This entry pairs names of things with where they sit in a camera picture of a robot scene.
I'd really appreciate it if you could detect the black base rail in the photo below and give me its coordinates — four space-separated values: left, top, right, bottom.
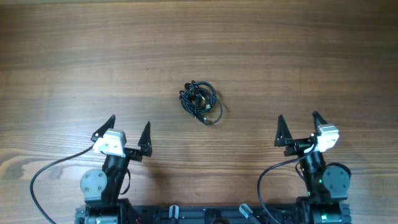
75 203 352 224

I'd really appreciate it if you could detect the camera black cable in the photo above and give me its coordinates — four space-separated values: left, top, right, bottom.
257 133 318 224
29 144 95 224

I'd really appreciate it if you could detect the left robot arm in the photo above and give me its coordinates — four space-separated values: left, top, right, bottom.
75 115 152 224

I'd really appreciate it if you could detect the black USB cable long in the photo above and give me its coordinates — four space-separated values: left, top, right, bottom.
179 80 224 126

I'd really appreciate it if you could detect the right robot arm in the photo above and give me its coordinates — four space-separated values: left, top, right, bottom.
274 111 352 224

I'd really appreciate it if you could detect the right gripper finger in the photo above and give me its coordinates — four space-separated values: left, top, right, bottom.
312 111 327 133
274 114 293 147

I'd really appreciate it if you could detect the left camera black cable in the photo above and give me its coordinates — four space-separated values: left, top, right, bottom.
29 144 95 224

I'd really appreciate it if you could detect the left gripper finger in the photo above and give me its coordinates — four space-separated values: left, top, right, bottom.
137 121 152 157
91 114 116 142

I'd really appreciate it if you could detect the right camera black cable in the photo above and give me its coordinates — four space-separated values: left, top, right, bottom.
257 133 318 224

